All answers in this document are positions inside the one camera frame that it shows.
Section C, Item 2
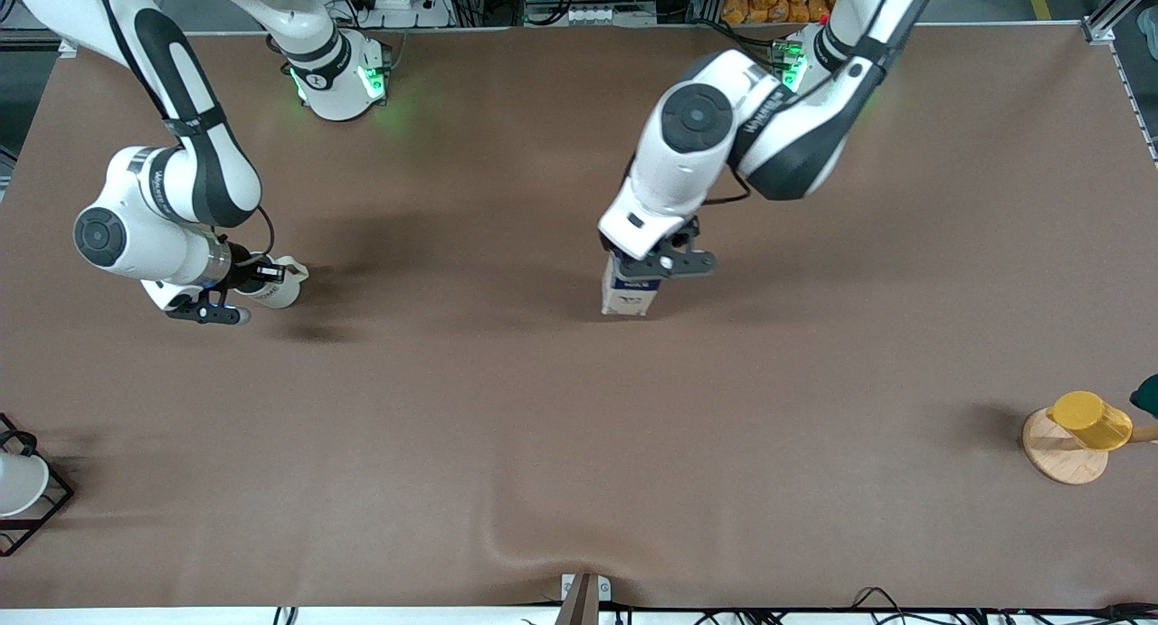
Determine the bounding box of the blue white milk carton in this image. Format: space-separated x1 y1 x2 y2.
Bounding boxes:
601 250 663 319

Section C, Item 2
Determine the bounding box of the yellow plastic cup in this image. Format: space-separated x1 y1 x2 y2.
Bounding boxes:
1047 390 1134 451

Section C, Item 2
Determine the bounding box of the cream ceramic mug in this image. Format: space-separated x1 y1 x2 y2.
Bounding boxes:
244 254 310 310

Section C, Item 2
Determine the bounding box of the long white socket strip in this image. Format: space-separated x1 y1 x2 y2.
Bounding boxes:
525 1 657 26

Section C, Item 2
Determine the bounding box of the white power strip with plugs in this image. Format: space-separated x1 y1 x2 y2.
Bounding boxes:
348 0 453 29

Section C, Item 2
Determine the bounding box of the wooden mug stand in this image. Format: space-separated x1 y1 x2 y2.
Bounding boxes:
1022 408 1158 486

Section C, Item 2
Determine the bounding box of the black wire rack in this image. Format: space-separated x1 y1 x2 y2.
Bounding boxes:
0 412 75 558

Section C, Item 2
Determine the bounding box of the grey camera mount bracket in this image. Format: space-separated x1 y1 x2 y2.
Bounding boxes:
556 573 613 625

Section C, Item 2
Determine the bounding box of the thin black cable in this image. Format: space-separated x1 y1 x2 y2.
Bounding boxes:
850 587 919 625

